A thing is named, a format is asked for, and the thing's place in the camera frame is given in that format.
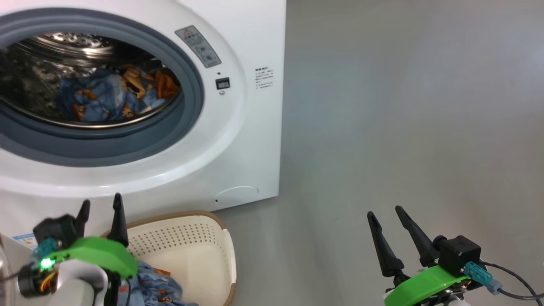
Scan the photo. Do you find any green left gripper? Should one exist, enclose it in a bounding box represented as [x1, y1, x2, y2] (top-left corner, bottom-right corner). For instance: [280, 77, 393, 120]
[49, 193, 139, 279]

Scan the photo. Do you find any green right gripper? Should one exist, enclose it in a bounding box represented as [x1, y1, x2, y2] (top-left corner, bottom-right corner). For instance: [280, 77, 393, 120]
[367, 206, 472, 306]

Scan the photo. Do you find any blue orange-print garment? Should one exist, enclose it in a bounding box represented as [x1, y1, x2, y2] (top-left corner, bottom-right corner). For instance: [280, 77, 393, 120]
[119, 261, 200, 306]
[57, 64, 181, 124]

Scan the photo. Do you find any cream plastic laundry basket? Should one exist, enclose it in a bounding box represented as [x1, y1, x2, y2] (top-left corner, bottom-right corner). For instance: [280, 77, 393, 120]
[102, 210, 237, 306]

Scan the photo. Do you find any grey rubber door gasket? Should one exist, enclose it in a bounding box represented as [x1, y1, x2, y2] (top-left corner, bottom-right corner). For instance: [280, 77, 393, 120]
[0, 8, 205, 167]

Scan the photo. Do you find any white front-load washing machine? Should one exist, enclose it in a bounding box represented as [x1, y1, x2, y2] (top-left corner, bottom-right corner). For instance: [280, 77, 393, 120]
[0, 0, 287, 239]

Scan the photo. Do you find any blue energy label sticker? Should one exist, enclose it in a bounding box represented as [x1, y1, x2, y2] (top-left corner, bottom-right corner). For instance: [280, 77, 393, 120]
[13, 233, 40, 251]

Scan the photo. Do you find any round white filter cover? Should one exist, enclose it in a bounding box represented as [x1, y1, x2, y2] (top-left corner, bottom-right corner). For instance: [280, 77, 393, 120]
[215, 186, 259, 209]

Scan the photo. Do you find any perforated steel drum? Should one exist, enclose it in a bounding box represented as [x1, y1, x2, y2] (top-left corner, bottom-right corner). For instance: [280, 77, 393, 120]
[0, 32, 183, 128]

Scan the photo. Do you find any grey warning sticker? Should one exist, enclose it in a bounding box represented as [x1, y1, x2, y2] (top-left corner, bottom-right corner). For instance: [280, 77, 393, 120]
[175, 25, 222, 68]

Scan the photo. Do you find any printed text label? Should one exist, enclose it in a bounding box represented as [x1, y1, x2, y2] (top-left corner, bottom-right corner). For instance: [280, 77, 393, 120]
[255, 67, 275, 90]

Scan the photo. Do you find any teal cable connector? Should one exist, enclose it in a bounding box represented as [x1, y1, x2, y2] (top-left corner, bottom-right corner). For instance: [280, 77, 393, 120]
[36, 238, 60, 258]
[464, 261, 504, 295]

